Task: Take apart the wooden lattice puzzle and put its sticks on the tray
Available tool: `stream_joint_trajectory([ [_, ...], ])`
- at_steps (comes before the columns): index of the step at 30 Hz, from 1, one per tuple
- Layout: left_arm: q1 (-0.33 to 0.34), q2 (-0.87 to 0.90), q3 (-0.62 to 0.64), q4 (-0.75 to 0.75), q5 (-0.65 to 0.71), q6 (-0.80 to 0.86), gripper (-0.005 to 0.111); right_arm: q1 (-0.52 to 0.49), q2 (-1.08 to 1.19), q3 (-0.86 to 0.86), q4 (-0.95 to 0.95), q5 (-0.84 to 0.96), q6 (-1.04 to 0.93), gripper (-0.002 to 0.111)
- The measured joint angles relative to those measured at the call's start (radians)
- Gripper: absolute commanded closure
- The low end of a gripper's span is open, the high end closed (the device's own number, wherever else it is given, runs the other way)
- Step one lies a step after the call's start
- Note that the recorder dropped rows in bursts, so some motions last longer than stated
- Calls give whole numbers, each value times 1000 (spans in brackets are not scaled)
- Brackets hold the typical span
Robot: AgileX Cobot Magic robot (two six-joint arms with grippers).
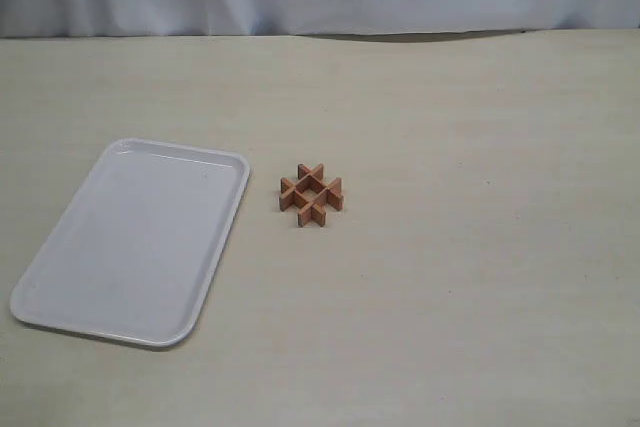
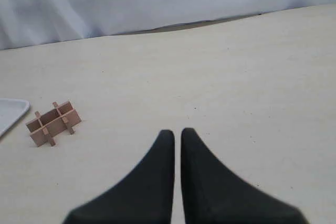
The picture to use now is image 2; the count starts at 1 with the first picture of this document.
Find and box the white plastic tray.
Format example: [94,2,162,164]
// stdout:
[0,98,30,136]

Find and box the orange notched block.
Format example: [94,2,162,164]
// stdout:
[26,101,73,133]
[35,111,56,146]
[30,109,81,147]
[52,102,75,135]

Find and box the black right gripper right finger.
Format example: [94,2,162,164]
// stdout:
[181,128,308,223]

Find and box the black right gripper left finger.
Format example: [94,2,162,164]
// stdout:
[64,130,175,223]

